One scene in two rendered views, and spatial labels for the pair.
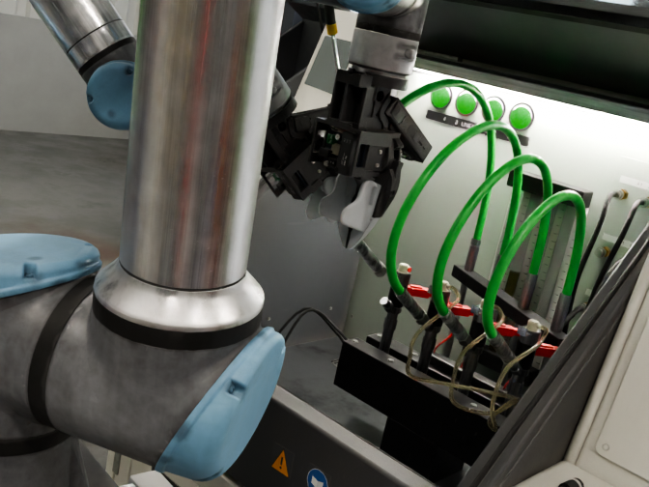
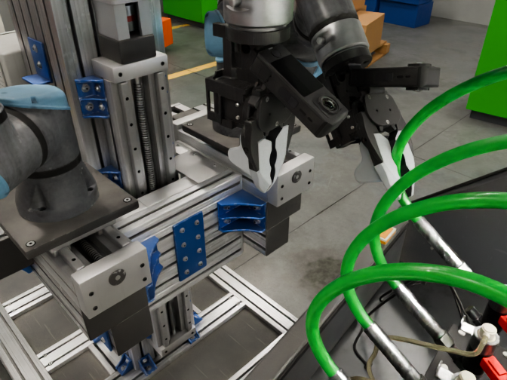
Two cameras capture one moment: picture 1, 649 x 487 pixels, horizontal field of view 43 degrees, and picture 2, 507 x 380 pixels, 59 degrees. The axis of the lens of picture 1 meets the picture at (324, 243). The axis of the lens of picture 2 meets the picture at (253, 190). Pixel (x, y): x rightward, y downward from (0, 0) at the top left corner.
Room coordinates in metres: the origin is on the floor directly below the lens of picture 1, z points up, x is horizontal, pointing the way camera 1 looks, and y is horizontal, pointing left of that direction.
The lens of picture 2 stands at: (0.93, -0.53, 1.55)
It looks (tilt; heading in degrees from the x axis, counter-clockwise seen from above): 33 degrees down; 88
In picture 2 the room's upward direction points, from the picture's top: straight up
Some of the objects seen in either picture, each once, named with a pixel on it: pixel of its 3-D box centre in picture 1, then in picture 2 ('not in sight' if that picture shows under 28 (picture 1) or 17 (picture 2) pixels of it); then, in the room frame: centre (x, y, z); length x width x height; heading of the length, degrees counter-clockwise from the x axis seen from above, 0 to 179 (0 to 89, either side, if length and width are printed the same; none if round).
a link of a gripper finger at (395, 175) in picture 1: (379, 180); (256, 136); (0.95, -0.05, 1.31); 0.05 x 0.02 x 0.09; 49
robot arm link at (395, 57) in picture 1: (384, 55); (256, 4); (0.95, -0.02, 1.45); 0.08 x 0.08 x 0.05
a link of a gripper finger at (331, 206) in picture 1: (336, 208); (262, 152); (0.96, -0.01, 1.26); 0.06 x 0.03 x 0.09; 139
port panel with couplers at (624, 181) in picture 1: (626, 257); not in sight; (1.31, -0.49, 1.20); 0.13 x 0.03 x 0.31; 49
